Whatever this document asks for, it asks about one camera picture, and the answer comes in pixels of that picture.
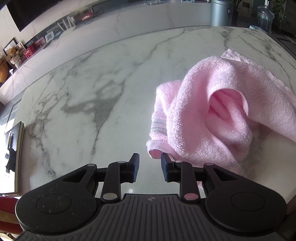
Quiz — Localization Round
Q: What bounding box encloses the white wire rack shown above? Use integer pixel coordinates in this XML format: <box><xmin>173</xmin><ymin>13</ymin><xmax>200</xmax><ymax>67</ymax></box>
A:
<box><xmin>57</xmin><ymin>16</ymin><xmax>76</xmax><ymax>33</ymax></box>

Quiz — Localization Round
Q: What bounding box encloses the brown teddy bear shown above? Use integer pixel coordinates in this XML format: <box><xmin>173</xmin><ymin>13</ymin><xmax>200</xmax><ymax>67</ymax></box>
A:
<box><xmin>9</xmin><ymin>47</ymin><xmax>23</xmax><ymax>68</ymax></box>

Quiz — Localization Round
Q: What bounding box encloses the green potted plant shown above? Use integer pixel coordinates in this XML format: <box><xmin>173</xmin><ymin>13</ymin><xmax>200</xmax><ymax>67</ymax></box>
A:
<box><xmin>271</xmin><ymin>0</ymin><xmax>287</xmax><ymax>26</ymax></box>

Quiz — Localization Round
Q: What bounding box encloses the silver metal trash can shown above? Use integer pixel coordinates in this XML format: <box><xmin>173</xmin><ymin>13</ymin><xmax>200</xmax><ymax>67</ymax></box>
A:
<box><xmin>210</xmin><ymin>0</ymin><xmax>234</xmax><ymax>27</ymax></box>

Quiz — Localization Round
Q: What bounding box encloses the clear water jug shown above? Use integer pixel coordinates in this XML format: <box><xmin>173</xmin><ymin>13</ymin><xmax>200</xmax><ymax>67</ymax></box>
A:
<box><xmin>256</xmin><ymin>6</ymin><xmax>275</xmax><ymax>34</ymax></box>

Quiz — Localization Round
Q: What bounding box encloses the orange gourd ornament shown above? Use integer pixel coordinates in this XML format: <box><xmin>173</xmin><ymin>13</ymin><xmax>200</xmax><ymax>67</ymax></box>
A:
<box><xmin>0</xmin><ymin>58</ymin><xmax>9</xmax><ymax>83</ymax></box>

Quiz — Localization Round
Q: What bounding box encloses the small white clock display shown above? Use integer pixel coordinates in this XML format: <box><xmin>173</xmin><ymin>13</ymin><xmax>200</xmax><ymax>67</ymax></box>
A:
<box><xmin>45</xmin><ymin>31</ymin><xmax>55</xmax><ymax>43</ymax></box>

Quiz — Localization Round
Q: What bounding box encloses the pink terry towel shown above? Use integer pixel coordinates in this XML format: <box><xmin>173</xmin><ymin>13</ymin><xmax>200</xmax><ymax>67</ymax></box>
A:
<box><xmin>147</xmin><ymin>49</ymin><xmax>295</xmax><ymax>174</ymax></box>

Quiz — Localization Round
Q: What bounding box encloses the black framed board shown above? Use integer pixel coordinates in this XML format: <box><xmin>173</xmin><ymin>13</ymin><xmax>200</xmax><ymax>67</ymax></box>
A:
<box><xmin>1</xmin><ymin>121</ymin><xmax>24</xmax><ymax>195</ymax></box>

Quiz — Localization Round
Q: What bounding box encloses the red gift box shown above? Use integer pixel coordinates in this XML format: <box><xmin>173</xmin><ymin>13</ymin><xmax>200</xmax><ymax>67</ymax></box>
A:
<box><xmin>23</xmin><ymin>45</ymin><xmax>36</xmax><ymax>59</ymax></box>

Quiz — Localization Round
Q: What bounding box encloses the black television screen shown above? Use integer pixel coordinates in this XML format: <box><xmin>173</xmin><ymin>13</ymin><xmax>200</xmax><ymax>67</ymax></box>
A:
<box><xmin>6</xmin><ymin>0</ymin><xmax>61</xmax><ymax>32</ymax></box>

